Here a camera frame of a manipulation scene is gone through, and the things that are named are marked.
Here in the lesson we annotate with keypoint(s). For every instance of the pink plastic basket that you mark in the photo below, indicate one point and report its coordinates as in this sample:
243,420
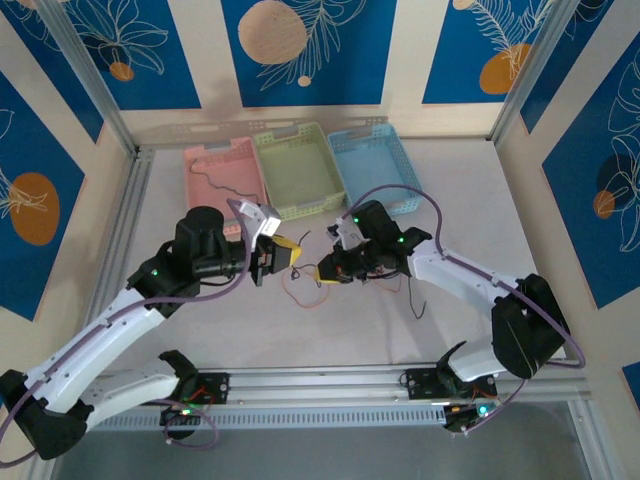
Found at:
220,170

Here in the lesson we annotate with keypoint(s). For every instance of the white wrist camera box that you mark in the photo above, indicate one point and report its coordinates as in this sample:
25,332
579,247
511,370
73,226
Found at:
265,220
344,232

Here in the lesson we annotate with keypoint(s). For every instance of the black right controller box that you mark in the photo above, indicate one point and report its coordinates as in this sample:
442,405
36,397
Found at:
462,420

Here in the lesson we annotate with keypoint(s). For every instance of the aluminium frame post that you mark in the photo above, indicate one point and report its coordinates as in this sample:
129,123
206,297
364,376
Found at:
85,70
545,60

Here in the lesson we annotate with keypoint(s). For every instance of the aluminium frame leg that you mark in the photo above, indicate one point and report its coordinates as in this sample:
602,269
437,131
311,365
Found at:
45,470
595,450

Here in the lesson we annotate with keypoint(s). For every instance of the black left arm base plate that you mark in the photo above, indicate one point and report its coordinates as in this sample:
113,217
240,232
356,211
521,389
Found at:
220,387

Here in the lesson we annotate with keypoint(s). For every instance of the aluminium side rail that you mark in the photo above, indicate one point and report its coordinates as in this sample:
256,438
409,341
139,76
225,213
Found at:
120,225

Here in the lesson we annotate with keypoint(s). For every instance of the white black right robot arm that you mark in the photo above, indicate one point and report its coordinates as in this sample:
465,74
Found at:
450,272

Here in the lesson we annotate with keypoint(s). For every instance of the green plastic basket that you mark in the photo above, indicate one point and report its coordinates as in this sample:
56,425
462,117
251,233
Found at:
300,165

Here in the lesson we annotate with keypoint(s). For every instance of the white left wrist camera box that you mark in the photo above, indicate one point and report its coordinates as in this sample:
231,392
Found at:
265,220

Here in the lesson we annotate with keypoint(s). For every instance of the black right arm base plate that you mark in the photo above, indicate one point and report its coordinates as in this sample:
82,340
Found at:
420,382

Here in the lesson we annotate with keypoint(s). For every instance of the black left controller box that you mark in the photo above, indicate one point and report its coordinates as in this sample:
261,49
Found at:
175,420

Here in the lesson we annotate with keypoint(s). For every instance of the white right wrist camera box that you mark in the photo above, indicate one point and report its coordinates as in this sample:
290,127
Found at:
344,232

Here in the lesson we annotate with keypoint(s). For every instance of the black controller box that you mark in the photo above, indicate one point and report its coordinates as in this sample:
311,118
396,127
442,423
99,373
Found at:
462,420
175,420

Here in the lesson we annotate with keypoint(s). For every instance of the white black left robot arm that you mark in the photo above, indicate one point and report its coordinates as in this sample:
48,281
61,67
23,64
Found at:
100,335

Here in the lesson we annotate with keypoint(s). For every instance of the blue plastic basket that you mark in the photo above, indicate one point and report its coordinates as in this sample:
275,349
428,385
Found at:
375,165

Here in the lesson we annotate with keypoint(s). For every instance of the aluminium mounting rail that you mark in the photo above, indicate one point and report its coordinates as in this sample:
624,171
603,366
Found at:
320,387

